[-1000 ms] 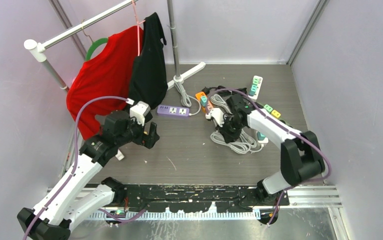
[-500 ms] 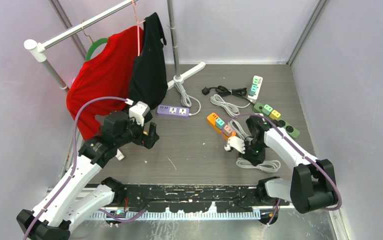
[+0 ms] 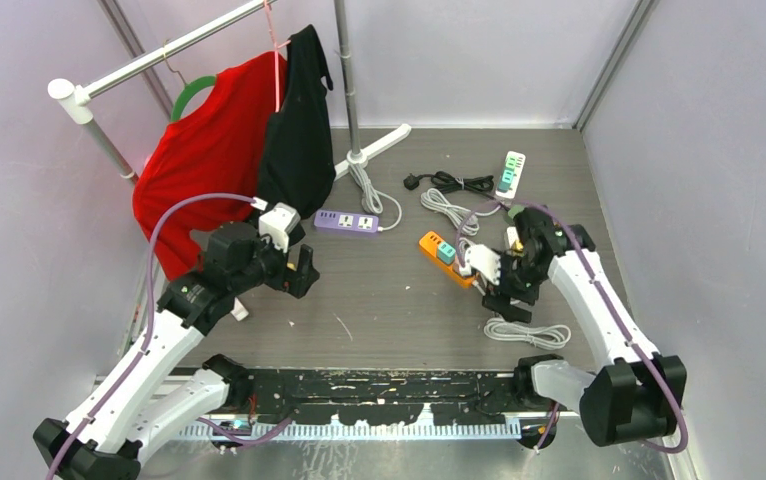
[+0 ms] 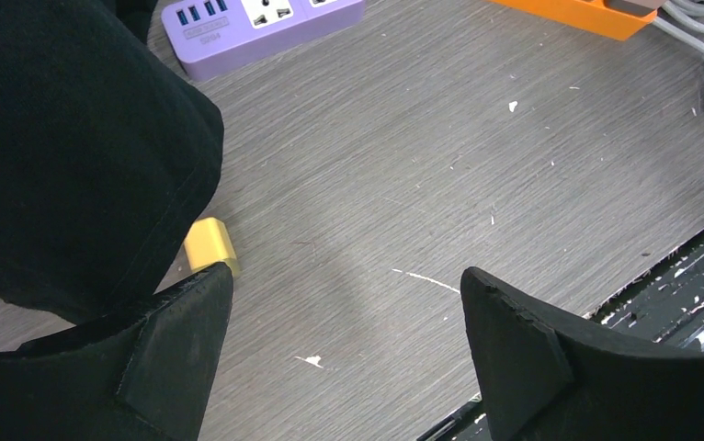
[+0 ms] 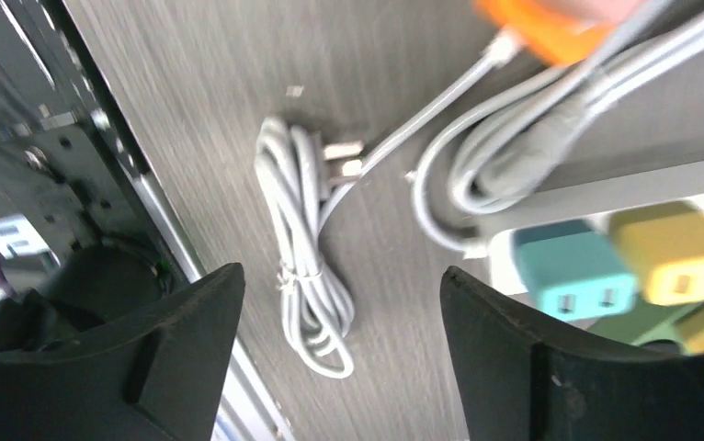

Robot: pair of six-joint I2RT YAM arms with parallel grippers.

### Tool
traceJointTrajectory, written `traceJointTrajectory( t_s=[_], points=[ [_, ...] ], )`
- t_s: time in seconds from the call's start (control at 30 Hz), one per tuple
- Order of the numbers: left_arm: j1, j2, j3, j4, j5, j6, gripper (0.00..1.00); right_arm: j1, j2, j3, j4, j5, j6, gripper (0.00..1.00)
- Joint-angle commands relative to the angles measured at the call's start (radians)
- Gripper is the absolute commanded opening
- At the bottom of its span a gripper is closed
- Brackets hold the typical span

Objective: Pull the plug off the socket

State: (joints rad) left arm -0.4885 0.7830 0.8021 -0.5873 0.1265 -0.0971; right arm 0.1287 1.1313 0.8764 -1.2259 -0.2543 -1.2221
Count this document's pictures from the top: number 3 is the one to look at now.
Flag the purple power strip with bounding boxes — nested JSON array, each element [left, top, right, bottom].
[[313, 209, 380, 236]]

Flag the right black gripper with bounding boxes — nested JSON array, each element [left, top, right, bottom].
[[482, 247, 548, 323]]

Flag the black power cord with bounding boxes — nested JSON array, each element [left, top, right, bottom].
[[403, 170, 497, 197]]

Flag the white power strip near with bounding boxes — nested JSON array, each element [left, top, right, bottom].
[[504, 226, 520, 250]]

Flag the black garment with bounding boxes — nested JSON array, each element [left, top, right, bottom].
[[256, 25, 336, 219]]

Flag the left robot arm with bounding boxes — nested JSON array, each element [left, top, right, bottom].
[[33, 223, 320, 479]]

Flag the red t-shirt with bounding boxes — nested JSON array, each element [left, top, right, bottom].
[[132, 52, 275, 280]]

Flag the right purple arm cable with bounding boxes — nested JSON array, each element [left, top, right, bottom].
[[452, 199, 691, 455]]

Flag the orange power strip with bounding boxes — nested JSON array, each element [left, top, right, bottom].
[[418, 231, 475, 289]]

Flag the white power strip far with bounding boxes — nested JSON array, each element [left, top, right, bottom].
[[495, 151, 526, 200]]

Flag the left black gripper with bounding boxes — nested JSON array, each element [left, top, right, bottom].
[[230, 220, 318, 297]]

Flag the pink clothes hanger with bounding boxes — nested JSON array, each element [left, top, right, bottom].
[[262, 0, 290, 113]]

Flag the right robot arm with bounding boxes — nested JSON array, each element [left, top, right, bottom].
[[461, 204, 689, 454]]

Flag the metal clothes rack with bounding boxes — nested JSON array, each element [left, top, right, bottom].
[[47, 1, 412, 185]]

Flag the green power strip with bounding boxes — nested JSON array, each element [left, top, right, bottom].
[[506, 205, 525, 225]]

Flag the white power strip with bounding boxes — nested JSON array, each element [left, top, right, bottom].
[[495, 151, 526, 200], [504, 226, 520, 250]]

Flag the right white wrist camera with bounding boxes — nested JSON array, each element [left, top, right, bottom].
[[464, 244, 503, 286]]

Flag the far strip grey cord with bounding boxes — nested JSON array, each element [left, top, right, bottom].
[[419, 188, 498, 237]]

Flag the near strip grey cord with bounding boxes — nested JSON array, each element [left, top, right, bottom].
[[455, 238, 477, 278]]

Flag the green clothes hanger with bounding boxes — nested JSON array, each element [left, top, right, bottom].
[[170, 75, 217, 123]]

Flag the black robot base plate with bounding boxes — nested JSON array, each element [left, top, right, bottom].
[[215, 368, 551, 426]]

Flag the teal adapters on far strip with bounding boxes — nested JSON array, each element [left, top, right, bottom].
[[496, 168, 515, 193]]

